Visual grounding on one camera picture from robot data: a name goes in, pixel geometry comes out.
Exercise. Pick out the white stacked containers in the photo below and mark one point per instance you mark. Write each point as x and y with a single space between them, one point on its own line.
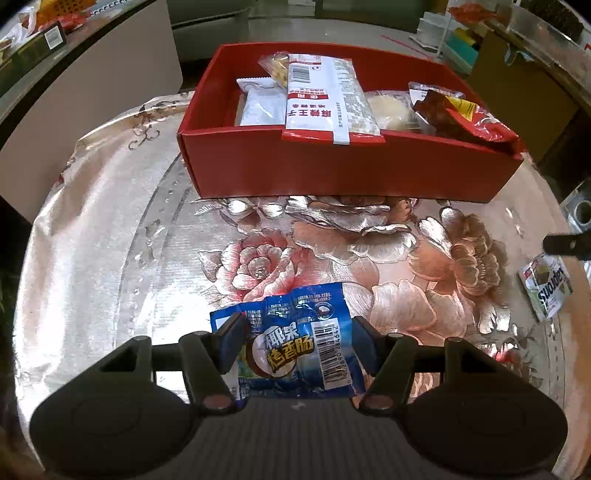
431 30

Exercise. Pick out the red yellow snack packet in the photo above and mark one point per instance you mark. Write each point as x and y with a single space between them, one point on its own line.
461 120

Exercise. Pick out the grey sofa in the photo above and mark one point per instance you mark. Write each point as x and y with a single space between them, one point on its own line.
207 27

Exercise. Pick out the yellow waffle packet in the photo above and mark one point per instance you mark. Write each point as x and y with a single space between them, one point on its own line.
274 69

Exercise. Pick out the shiny floral tablecloth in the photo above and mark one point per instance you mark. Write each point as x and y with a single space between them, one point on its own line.
138 230

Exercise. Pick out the red plastic bag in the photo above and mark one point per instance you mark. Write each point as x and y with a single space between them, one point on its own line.
475 11

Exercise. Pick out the dark woven bag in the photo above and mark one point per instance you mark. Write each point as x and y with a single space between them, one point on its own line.
563 14

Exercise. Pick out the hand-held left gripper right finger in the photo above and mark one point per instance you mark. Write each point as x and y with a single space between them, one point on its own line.
367 344

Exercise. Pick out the red cardboard box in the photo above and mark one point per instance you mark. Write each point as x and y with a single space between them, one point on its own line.
323 166

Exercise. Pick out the blue sausage snack packet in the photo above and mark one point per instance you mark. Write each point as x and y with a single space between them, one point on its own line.
295 323

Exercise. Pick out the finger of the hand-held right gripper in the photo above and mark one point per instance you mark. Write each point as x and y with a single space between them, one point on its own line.
570 244

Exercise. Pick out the orange plastic basket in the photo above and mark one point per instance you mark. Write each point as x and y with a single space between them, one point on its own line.
60 5

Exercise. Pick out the grey tape roll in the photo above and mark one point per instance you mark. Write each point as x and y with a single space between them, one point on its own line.
582 208

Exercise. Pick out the green white wafer packet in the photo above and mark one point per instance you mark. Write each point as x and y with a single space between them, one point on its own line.
549 290

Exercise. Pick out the round cake clear packet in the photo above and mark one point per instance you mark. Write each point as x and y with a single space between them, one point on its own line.
392 110

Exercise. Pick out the wooden cabinet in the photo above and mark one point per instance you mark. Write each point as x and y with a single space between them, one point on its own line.
508 78

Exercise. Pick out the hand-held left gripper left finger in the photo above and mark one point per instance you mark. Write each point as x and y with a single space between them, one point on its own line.
235 344

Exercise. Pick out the grey coffee table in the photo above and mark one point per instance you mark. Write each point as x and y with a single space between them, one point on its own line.
115 69

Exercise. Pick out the clear plastic tray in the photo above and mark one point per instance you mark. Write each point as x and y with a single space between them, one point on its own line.
545 32

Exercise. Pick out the long red white snack packet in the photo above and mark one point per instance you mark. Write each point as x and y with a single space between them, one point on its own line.
323 101

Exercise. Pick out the dark green box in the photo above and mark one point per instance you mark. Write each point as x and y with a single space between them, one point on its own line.
27 55

